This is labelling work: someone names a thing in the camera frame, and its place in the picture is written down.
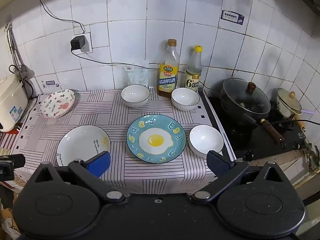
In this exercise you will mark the blue fried egg plate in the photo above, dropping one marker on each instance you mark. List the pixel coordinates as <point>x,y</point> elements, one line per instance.
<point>155,138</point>

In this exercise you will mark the black wok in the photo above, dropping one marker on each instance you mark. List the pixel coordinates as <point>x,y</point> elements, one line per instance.
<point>240,115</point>

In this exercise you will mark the clear plastic bag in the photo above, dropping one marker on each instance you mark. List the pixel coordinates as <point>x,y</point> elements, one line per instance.
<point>136,75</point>

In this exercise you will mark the striped tablecloth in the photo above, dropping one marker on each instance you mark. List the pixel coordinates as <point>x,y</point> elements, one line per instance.
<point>150,173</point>

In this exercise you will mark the glass lid with wooden knob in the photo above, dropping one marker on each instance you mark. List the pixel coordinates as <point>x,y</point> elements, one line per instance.
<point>246,97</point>

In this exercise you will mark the white ribbed bowl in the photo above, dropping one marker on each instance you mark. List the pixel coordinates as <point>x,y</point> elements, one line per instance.
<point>205,137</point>
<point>135,95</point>
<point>185,98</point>

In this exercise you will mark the purple wall sticker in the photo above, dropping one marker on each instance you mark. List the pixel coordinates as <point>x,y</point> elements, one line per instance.
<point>232,17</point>

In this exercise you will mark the white plate with sun print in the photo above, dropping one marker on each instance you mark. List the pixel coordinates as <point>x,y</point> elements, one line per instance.
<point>80,142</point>

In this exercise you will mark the white rice cooker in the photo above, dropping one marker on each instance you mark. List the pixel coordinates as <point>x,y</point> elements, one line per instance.
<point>11,102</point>

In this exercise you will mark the pink rabbit print plate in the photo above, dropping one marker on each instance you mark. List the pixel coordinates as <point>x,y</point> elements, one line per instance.
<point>57,103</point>

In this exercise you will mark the small white wall label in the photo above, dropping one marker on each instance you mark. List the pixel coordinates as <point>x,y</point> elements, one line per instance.
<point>50,84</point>

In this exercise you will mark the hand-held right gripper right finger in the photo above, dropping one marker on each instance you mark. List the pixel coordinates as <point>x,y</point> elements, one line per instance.
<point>217,162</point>

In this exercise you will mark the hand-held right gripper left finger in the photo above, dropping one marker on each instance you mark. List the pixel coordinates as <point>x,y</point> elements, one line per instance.
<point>100,162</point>

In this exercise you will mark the hanging kitchen utensils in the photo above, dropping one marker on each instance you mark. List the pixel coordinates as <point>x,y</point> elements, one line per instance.
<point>15,52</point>

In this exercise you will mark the cream enamel pot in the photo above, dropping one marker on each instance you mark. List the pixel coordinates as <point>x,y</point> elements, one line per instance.
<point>287,105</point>

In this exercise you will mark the white wall socket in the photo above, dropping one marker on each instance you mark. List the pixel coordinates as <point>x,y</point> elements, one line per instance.
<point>83,42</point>

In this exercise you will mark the black stove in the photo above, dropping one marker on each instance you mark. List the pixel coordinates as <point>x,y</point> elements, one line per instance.
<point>240,140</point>

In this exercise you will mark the cooking wine bottle yellow label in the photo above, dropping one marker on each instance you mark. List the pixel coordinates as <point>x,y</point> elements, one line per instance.
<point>168,75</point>

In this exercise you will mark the clear vinegar bottle yellow cap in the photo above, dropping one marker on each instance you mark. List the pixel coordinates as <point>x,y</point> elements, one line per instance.
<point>193,73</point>

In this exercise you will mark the black charger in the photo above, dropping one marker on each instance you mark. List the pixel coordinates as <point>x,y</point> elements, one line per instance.
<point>78,43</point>

